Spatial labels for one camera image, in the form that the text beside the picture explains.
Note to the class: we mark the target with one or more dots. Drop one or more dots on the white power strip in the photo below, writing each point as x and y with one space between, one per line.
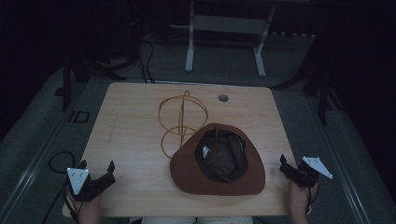
292 34

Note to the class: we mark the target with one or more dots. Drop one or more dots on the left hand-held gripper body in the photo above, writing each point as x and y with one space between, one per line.
77 182

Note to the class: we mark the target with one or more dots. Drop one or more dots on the brown brimmed hat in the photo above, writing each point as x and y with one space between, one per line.
186 174

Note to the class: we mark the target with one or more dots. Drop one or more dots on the person's right hand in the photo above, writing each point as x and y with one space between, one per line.
297 199

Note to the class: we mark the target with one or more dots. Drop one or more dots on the black rectangular floor frame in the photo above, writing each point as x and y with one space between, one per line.
79 116

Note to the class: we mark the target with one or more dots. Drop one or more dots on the black tripod stand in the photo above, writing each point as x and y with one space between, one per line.
320 84
79 71

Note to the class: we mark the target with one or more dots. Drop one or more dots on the metal floor rail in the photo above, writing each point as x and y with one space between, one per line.
34 168
342 168

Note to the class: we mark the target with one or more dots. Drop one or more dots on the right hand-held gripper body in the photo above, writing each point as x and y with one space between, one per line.
306 177

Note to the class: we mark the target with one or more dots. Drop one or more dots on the white metal desk frame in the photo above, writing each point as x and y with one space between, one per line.
224 24

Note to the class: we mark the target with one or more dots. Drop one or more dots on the person's left hand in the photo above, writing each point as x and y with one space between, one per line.
90 210

